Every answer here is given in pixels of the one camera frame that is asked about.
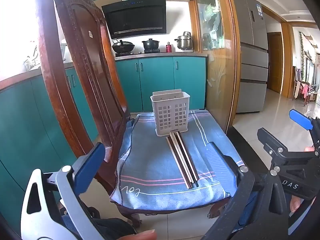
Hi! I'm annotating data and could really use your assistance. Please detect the black range hood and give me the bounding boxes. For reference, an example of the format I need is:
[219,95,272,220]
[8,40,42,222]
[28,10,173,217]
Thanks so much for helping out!
[101,0,167,40]

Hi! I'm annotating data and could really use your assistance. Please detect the grey refrigerator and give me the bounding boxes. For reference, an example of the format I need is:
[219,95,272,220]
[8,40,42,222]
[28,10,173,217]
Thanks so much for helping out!
[230,0,270,114]

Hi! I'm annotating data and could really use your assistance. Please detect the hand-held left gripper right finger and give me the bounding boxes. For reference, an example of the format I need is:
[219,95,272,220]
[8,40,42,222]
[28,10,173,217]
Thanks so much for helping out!
[202,142,286,240]

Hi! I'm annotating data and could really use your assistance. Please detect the wooden chair with pink cloth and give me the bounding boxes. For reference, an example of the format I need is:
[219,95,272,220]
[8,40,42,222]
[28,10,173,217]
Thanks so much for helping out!
[292,66,320,107]

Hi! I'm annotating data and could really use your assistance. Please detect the gas stove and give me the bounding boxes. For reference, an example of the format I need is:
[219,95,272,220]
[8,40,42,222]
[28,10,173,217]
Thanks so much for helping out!
[115,51,160,57]

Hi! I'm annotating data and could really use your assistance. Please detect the black wok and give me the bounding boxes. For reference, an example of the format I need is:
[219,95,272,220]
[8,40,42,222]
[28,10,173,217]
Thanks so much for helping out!
[111,39,135,54]

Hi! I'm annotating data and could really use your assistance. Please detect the green vine garland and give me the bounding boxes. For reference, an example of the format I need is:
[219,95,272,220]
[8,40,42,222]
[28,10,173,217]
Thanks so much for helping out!
[299,31,306,82]

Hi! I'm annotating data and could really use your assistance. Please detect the person's left hand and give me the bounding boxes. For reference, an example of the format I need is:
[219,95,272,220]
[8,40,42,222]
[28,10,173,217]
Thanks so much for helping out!
[119,229,158,240]

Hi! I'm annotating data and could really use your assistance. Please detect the blue striped towel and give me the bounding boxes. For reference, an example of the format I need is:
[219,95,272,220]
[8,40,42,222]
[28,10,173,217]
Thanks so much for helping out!
[110,110,245,212]

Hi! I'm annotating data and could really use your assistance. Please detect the white plastic utensil basket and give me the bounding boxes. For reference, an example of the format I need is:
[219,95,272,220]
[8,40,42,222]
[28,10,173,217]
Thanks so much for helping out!
[150,89,190,137]

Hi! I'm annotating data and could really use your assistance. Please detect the brown wooden door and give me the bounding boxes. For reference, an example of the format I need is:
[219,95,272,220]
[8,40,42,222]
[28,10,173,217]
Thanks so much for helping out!
[267,32,283,94]

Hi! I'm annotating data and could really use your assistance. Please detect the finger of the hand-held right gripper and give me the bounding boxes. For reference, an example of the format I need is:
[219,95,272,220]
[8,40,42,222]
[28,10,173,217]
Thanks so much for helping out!
[257,127,300,167]
[289,109,320,152]

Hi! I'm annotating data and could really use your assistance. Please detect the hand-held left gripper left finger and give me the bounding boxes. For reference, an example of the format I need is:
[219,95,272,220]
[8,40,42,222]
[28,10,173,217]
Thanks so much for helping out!
[21,142,106,240]

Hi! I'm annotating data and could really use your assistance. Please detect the stainless steel pot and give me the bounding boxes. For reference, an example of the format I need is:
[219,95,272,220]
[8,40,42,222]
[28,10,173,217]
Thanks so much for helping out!
[174,31,193,50]

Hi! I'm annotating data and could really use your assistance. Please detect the person's right hand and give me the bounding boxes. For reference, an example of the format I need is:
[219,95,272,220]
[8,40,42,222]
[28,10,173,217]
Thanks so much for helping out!
[289,145,316,213]

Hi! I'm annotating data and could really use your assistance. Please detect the black cooking pot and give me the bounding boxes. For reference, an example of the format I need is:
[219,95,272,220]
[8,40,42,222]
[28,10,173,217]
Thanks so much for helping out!
[142,39,160,52]

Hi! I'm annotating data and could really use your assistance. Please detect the white dish rack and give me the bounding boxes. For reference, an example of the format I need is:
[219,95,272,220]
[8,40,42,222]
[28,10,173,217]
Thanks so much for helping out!
[24,55,42,71]

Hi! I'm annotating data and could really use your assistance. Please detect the wood framed glass sliding door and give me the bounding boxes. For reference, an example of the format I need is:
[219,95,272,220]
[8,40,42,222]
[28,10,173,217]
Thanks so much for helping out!
[189,0,242,133]

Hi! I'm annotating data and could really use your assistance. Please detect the carved wooden chair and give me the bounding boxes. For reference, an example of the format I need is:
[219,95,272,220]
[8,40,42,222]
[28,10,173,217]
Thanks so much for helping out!
[37,0,247,228]

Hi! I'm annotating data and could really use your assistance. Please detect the teal lower cabinets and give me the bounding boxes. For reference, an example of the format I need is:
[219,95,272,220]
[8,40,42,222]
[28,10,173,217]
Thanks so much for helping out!
[0,56,208,230]

